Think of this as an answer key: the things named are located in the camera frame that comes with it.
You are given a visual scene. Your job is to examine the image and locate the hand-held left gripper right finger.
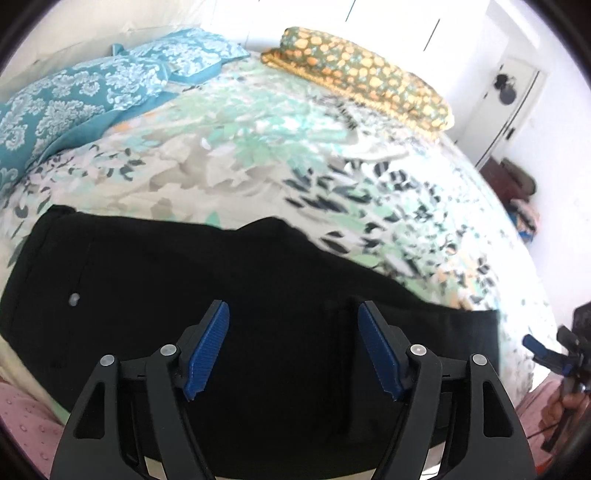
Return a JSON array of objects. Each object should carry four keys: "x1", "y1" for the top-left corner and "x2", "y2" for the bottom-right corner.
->
[{"x1": 358, "y1": 301, "x2": 536, "y2": 480}]

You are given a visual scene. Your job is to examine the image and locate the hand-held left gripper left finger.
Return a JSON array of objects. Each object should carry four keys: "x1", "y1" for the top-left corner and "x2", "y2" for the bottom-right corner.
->
[{"x1": 50, "y1": 300, "x2": 230, "y2": 480}]

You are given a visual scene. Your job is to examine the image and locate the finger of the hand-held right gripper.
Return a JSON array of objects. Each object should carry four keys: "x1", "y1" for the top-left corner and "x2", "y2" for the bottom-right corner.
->
[
  {"x1": 523, "y1": 335, "x2": 561, "y2": 370},
  {"x1": 557, "y1": 325, "x2": 583, "y2": 358}
]

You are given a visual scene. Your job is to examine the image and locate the black pants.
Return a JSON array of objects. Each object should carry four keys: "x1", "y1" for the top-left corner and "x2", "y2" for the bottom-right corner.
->
[{"x1": 0, "y1": 205, "x2": 504, "y2": 480}]

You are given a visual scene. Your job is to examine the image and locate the person's right hand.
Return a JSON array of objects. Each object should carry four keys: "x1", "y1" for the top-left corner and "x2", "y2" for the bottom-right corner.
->
[{"x1": 544, "y1": 391, "x2": 591, "y2": 428}]

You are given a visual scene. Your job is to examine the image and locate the pink clothes pile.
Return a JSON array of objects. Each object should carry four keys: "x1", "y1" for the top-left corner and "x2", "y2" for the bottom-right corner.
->
[{"x1": 510, "y1": 198, "x2": 541, "y2": 232}]

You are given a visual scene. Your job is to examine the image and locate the dark brown nightstand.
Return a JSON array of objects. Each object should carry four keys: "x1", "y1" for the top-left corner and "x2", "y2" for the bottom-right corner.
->
[{"x1": 480, "y1": 157, "x2": 522, "y2": 213}]

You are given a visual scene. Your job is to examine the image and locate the brown bag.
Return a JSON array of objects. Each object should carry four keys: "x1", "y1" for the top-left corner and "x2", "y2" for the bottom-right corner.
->
[{"x1": 501, "y1": 158, "x2": 536, "y2": 195}]

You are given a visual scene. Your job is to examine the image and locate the pink dotted cloth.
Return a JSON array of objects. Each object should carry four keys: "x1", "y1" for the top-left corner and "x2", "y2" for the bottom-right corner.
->
[{"x1": 0, "y1": 376, "x2": 568, "y2": 480}]

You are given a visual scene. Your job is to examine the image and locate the floral bed sheet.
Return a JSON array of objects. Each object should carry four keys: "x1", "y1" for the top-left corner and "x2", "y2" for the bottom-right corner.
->
[{"x1": 0, "y1": 60, "x2": 561, "y2": 416}]

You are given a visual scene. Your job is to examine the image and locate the white door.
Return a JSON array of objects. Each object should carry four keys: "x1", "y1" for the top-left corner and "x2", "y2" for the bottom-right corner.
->
[{"x1": 473, "y1": 55, "x2": 541, "y2": 169}]

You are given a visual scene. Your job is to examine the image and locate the black hanging hat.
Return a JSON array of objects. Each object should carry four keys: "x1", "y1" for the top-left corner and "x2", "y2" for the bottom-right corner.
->
[{"x1": 494, "y1": 74, "x2": 518, "y2": 104}]

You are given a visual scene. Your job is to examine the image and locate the blue floral pillow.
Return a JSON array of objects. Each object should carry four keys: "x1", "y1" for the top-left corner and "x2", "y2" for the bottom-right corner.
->
[
  {"x1": 0, "y1": 58, "x2": 169, "y2": 195},
  {"x1": 113, "y1": 28, "x2": 250, "y2": 86}
]

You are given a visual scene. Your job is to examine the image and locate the orange floral folded quilt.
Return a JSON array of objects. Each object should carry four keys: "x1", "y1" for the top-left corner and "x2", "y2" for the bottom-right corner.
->
[{"x1": 261, "y1": 27, "x2": 455, "y2": 132}]

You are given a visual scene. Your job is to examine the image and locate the beige padded headboard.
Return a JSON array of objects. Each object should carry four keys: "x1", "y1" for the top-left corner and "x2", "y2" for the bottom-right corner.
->
[{"x1": 0, "y1": 21, "x2": 218, "y2": 81}]

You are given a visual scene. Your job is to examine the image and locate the white wardrobe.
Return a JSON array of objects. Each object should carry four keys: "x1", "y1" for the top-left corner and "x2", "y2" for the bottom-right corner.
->
[{"x1": 208, "y1": 0, "x2": 490, "y2": 61}]

